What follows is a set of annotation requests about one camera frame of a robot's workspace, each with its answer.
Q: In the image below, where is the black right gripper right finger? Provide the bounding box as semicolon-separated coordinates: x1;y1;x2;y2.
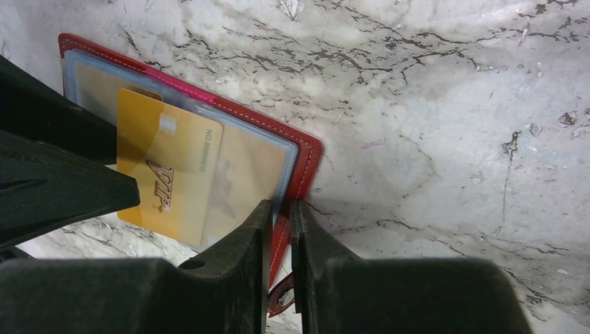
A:
290;200;531;333

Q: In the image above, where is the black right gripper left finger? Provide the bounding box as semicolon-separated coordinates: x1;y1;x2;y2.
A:
1;200;272;333

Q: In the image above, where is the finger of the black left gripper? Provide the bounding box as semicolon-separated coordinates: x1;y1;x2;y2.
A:
1;132;140;248
1;57;116;165

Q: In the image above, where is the red leather card holder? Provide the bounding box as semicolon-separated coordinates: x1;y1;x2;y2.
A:
58;33;324;317

